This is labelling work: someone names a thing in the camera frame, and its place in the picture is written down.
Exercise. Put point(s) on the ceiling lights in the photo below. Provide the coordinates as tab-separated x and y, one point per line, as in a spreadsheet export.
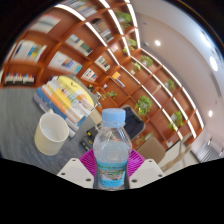
213	63

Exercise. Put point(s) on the clear blue-capped water bottle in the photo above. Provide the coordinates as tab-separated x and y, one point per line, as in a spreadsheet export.
112	156

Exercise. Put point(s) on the stack of colourful books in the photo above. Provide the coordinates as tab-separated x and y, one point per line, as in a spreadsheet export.
63	100

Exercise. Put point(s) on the wooden shelf unit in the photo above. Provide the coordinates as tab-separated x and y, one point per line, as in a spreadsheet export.
100	50

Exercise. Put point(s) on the stack of dark books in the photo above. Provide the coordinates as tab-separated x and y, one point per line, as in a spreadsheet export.
88	138

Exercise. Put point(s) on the grey curtain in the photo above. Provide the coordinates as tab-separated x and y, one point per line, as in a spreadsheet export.
210	150

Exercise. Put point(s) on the tan chair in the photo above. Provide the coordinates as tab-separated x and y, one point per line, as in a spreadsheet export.
151	150

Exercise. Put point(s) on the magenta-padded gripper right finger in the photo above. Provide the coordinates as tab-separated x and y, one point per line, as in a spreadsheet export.
146	172

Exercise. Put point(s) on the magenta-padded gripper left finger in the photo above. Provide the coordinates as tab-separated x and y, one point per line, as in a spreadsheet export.
75	173

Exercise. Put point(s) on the cream plastic cup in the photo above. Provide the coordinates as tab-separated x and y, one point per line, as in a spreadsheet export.
50	136

